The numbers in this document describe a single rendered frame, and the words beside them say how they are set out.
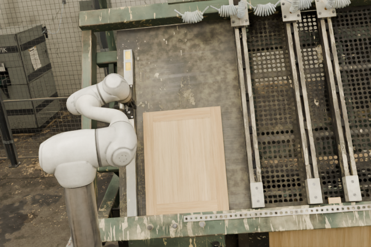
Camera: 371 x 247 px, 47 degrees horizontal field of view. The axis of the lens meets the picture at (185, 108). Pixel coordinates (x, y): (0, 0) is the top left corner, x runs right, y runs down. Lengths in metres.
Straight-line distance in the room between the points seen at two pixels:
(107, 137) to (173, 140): 0.97
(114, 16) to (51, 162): 1.33
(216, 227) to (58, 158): 1.08
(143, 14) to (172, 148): 0.80
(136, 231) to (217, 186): 0.48
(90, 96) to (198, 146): 0.71
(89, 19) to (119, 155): 1.36
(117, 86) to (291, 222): 1.10
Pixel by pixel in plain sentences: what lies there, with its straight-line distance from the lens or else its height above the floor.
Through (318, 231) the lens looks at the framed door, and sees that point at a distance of 2.63.
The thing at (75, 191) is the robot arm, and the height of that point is 1.46.
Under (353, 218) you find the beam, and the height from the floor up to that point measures 0.84.
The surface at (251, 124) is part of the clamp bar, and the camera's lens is 2.33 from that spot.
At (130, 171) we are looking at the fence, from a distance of 2.35.
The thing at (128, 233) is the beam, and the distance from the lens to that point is 2.32.
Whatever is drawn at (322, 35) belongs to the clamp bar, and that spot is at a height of 1.66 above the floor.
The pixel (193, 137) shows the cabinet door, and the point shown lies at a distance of 2.35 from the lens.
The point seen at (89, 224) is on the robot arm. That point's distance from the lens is 1.54.
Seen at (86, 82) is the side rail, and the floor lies 1.53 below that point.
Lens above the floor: 2.16
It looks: 20 degrees down
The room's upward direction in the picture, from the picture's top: 7 degrees counter-clockwise
